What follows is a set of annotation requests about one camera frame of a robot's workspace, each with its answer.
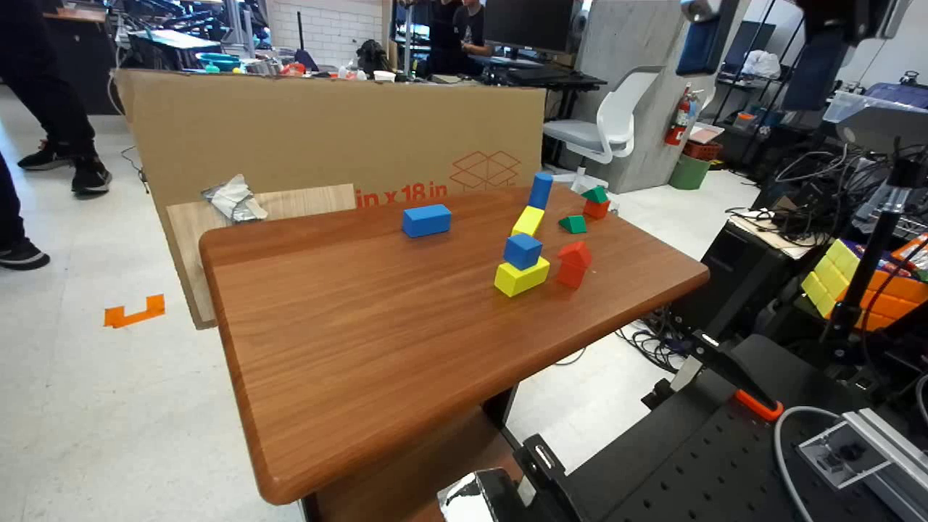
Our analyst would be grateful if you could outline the yellow sticky notes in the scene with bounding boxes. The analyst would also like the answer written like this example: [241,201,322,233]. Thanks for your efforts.
[799,242,859,318]

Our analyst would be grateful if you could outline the seated person in black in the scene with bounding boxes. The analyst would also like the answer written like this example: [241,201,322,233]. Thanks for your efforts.
[424,0,490,78]

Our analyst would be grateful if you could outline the yellow leaning block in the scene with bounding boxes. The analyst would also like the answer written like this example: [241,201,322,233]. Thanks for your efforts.
[511,205,544,234]

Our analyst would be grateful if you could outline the standing person dark clothes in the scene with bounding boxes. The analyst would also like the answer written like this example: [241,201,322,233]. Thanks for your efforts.
[0,0,111,197]

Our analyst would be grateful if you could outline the blue rectangular block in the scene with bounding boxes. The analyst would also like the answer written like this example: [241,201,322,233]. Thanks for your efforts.
[403,204,451,239]

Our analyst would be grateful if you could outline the green wedge block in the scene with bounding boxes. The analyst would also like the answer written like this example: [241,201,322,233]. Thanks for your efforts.
[560,214,589,234]

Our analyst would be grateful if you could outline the orange handled tool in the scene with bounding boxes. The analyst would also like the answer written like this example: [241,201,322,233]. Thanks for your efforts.
[692,346,785,423]

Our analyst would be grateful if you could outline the yellow block under blue cube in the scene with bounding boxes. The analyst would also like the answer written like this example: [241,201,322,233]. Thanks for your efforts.
[492,258,551,300]

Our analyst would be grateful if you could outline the green block on red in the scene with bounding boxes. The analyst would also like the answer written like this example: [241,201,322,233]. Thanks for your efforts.
[582,186,609,204]

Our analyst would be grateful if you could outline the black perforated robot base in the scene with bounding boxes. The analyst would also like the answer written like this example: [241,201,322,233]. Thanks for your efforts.
[518,330,928,522]

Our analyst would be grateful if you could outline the large cardboard sheet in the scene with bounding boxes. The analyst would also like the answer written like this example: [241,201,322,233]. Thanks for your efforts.
[115,69,544,205]

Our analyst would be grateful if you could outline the white office chair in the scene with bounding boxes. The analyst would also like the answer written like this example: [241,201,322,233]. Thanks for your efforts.
[541,69,656,165]

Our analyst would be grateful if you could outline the white cable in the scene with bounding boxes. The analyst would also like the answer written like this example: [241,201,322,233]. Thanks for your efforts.
[769,403,846,522]

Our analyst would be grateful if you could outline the red house-shaped block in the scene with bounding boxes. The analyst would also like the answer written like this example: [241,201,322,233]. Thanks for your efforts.
[556,242,592,288]

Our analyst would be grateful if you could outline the black shoe at left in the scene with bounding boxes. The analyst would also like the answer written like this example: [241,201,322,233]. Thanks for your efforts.
[0,153,51,272]

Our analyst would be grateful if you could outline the small red block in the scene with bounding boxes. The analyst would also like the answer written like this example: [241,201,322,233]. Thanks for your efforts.
[582,201,609,220]

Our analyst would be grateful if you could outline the blue cube on yellow block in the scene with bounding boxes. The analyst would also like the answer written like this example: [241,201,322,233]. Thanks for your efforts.
[504,234,541,269]

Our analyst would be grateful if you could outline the orange floor tape marker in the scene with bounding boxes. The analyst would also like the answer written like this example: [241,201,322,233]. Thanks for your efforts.
[105,292,164,327]

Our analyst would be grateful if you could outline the red fire extinguisher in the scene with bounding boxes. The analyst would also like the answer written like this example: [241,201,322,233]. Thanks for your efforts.
[664,85,695,146]

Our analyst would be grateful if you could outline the crumpled grey cloth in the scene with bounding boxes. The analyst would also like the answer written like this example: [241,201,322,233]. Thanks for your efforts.
[202,173,266,224]

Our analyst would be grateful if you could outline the orange box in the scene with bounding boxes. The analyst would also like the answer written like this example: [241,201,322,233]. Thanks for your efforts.
[856,233,928,333]

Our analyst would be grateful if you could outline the green bin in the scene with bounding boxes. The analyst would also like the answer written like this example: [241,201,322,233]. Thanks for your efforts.
[669,157,708,189]

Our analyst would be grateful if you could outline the blue upright block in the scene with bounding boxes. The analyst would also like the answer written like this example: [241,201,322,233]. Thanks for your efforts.
[527,172,553,210]

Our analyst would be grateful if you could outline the black camera stand pole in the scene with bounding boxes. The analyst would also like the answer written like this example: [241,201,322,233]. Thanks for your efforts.
[818,147,924,359]

